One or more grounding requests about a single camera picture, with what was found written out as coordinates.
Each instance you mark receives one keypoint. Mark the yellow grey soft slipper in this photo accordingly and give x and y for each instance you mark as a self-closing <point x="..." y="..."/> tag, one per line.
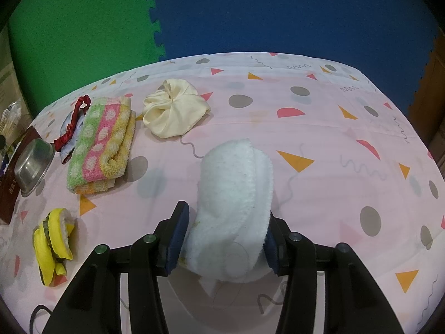
<point x="51" y="244"/>

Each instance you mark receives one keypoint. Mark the blue foam mat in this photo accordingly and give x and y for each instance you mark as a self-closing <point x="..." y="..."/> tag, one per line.
<point x="388" y="40"/>

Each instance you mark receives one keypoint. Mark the cream satin scrunchie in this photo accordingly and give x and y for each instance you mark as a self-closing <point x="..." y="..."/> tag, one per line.
<point x="174" y="109"/>

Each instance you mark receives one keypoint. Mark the green foam mat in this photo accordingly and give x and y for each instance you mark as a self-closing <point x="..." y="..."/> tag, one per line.
<point x="59" y="46"/>

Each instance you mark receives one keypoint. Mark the stainless steel bowl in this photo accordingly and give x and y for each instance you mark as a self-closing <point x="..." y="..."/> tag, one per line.
<point x="32" y="165"/>

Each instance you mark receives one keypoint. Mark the pink patterned tablecloth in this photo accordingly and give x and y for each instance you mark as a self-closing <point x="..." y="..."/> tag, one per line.
<point x="239" y="137"/>

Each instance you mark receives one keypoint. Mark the white towel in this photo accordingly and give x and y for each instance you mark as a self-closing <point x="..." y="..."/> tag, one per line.
<point x="235" y="191"/>

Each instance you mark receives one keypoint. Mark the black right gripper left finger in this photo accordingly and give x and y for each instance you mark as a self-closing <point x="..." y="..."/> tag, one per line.
<point x="170" y="235"/>

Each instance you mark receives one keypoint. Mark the green pink striped towel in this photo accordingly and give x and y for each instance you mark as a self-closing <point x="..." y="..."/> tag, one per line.
<point x="102" y="151"/>

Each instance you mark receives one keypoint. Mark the red scrunchie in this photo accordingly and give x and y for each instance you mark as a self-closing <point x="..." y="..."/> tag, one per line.
<point x="81" y="107"/>

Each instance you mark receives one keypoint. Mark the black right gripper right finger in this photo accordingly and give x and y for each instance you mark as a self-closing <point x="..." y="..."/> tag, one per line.
<point x="275" y="246"/>

